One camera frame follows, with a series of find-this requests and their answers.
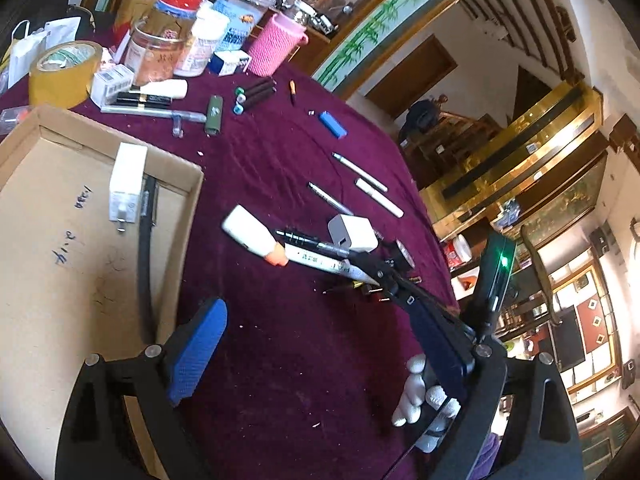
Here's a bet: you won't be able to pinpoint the green lighter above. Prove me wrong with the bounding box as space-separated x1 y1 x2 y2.
204 96 224 136

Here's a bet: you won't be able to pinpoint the small orange black pen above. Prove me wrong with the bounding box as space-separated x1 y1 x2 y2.
288 80 297 106

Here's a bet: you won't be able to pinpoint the white marker pen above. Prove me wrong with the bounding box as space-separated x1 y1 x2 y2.
284 244 378 285

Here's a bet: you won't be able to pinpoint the blue lighter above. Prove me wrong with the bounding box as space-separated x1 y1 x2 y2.
319 110 347 139

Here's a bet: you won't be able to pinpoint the glass jar with brown contents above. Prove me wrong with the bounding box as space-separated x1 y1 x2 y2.
124 20 184 87

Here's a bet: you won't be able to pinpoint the white medicine bottle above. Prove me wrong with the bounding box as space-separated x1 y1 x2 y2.
174 4 229 77

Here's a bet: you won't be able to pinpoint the dark markers with teal caps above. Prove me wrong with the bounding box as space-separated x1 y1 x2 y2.
232 78 277 115

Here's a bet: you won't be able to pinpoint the white glue bottle orange cap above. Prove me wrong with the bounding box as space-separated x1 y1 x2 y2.
221 205 288 266

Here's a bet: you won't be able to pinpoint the white pen with silver tip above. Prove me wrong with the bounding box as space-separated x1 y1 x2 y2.
332 152 388 193

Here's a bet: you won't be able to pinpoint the white power adapter cube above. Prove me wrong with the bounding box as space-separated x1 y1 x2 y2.
328 214 378 252

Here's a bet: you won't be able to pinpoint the white gloved right hand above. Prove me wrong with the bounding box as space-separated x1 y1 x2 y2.
392 353 460 454

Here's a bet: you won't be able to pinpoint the clear plastic pen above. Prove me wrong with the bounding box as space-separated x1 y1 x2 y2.
100 105 207 138

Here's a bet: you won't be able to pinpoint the small white blue box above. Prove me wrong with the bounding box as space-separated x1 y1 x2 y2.
207 50 252 77

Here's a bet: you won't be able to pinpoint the yellow packing tape roll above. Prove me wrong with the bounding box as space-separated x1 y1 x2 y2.
28 40 103 110

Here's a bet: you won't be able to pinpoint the silver gel pen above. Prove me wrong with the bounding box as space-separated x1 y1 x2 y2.
307 182 354 216

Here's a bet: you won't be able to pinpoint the white paper bag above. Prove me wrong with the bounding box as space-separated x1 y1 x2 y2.
8 20 48 88

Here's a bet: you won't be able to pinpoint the white barcode box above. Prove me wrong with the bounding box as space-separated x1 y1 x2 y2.
89 64 134 108

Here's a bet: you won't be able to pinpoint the maroon velvet tablecloth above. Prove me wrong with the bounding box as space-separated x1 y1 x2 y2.
0 29 461 480

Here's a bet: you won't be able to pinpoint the black pen in box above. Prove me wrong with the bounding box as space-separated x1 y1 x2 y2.
137 176 157 344

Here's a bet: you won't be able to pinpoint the black marker pen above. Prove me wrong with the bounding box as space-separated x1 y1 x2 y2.
273 230 349 259

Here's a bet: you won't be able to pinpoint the red lid jar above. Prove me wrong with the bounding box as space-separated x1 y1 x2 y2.
154 0 203 20

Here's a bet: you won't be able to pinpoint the white charger in box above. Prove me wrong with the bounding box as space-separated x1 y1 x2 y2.
108 142 148 234

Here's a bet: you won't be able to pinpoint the pink knitted cup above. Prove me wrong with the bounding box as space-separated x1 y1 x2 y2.
248 13 308 77

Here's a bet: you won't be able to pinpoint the brown cardboard box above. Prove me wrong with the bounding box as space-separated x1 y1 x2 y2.
0 104 205 480

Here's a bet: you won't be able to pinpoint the white pen cap stick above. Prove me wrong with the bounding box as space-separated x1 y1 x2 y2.
355 178 405 219

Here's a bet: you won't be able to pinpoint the white tube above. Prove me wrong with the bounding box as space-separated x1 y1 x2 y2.
129 79 189 100

